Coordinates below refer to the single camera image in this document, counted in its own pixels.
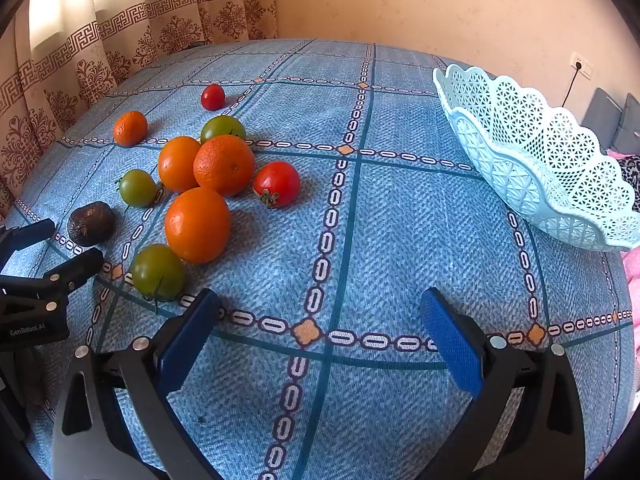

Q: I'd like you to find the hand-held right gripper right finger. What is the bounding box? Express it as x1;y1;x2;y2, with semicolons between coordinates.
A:
419;287;586;480

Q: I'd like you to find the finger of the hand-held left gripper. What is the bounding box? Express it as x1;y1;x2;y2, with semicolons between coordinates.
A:
0;218;57;267
0;247;105;311

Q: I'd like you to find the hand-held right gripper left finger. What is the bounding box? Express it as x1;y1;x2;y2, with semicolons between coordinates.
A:
51;287;223;480

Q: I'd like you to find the large green tomato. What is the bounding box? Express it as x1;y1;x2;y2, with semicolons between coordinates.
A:
131;243;187;303

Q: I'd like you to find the small green tomato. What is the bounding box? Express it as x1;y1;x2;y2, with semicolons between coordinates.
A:
118;169;157;208

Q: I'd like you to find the large smooth orange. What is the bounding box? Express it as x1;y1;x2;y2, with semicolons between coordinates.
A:
164;186;232;264

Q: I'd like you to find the small tangerine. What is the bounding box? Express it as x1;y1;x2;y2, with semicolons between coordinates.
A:
113;111;149;148

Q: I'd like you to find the rough-skinned orange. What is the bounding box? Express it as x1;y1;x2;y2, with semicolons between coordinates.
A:
193;134;256;198

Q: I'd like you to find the red tomato with stem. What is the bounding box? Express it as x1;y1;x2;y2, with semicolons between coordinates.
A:
252;161;301;209

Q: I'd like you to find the light blue plastic basket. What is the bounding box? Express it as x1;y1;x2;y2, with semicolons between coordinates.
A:
432;63;640;252

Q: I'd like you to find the small red cherry tomato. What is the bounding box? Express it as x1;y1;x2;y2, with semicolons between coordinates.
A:
201;84;226;111

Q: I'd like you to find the dark wrinkled avocado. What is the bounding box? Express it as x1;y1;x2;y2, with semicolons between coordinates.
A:
67;201;117;247

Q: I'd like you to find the blue patterned bedspread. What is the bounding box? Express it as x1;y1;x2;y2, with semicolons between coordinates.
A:
0;38;636;480

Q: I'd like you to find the pink cloth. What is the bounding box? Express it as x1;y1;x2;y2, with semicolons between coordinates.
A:
606;147;640;341

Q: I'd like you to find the beige patterned curtain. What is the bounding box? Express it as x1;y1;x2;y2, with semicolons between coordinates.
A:
0;0;277;221

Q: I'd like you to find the leopard print cloth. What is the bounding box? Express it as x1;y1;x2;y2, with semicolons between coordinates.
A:
619;154;640;212

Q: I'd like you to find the grey cushion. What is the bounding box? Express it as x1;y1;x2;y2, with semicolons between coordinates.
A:
614;92;640;157
580;87;624;150

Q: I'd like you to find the black power cable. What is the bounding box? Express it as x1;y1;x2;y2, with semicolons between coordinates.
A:
563;66;581;108

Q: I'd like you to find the white wall socket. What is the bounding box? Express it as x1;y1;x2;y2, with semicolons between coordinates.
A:
570;52;594;80

